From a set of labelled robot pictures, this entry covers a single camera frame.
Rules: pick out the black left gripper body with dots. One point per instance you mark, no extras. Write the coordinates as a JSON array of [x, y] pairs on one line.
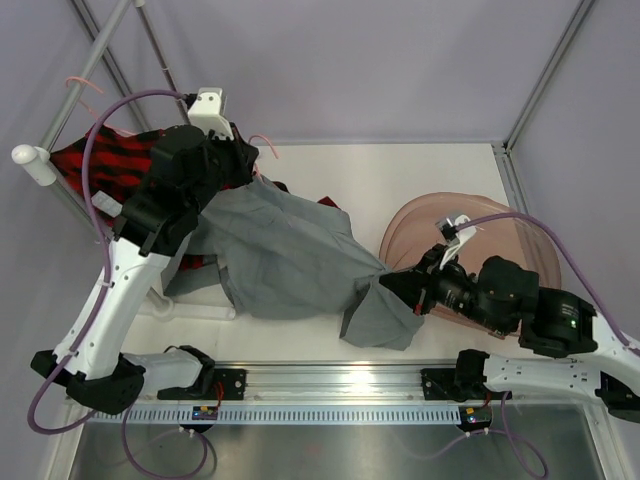
[[225, 161]]

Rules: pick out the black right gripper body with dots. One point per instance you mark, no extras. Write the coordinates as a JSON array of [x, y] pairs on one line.
[[448, 287]]

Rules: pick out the grey shirt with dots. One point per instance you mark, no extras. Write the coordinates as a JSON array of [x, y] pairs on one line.
[[278, 256]]

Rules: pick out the red black plaid shirt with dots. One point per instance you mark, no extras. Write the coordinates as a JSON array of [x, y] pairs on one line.
[[105, 160]]

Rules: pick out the pink wire hanger front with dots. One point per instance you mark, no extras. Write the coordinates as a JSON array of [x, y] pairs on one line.
[[264, 140]]

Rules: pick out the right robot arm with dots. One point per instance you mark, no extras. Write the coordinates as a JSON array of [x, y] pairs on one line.
[[577, 353]]

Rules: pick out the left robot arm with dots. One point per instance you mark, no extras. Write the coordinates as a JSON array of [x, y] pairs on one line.
[[92, 348]]

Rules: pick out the pink transparent plastic basket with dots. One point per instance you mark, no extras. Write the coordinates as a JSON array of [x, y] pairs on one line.
[[502, 297]]

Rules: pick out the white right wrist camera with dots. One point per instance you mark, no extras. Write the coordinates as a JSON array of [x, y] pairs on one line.
[[455, 235]]

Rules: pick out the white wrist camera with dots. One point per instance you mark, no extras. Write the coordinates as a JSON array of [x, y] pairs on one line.
[[455, 235], [205, 110]]

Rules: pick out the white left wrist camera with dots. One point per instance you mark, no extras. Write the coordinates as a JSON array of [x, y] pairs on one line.
[[205, 110]]

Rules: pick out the aluminium mounting rail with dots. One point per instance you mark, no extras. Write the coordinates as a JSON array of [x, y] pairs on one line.
[[325, 382]]

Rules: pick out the white slotted cable duct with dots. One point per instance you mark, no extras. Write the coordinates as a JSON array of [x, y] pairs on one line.
[[300, 415]]

